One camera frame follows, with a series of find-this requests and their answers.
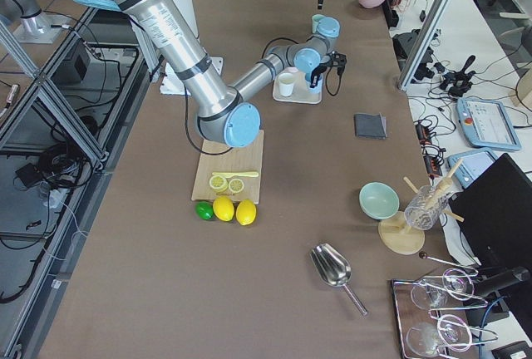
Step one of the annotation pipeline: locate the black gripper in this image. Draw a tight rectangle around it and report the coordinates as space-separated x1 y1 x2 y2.
311 52 347 79

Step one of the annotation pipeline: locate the green cup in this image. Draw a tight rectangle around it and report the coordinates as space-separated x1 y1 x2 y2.
311 14 324 33

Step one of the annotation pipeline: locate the cream white cup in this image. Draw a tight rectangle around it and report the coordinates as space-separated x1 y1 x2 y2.
278 72 295 97

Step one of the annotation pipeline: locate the blue cup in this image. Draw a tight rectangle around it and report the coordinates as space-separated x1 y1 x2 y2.
305 74 323 95

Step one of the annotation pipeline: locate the pink cup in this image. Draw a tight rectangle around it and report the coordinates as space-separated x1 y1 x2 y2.
283 67 299 74

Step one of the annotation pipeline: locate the cream rabbit tray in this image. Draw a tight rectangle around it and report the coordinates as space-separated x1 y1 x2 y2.
272 71 322 104

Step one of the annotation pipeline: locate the wine glass rack tray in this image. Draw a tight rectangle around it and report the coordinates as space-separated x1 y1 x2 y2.
391 268 498 358

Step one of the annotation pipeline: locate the grey folded cloth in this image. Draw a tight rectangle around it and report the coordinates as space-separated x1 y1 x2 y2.
353 113 387 140

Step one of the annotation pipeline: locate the mint green bowl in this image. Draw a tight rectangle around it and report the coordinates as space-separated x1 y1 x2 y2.
359 182 400 220

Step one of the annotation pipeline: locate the yellow plastic knife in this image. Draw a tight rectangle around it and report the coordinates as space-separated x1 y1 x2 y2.
212 171 259 178

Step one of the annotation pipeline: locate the wooden cutting board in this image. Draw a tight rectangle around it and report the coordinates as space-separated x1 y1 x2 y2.
191 130 264 204

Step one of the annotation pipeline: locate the lemon half slice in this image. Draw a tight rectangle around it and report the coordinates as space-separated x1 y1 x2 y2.
228 178 245 194
209 175 229 193

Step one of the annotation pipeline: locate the blue teach pendant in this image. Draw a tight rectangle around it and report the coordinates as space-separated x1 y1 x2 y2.
456 97 522 151

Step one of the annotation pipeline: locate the clear glass mug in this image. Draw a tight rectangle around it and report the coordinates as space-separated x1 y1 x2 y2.
404 185 450 230

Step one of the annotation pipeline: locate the whole yellow lemon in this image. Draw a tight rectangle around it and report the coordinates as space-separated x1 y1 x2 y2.
213 196 235 222
236 199 257 226

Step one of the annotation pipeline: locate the wooden mug tree stand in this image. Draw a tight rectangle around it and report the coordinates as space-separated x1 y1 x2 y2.
378 159 464 255

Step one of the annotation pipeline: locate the green lime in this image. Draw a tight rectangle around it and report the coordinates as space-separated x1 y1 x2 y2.
195 201 214 220

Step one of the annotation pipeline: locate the metal ice scoop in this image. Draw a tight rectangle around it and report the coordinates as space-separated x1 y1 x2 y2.
310 243 368 317

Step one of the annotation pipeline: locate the black laptop monitor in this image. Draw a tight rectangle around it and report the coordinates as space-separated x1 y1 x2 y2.
451 154 531 269

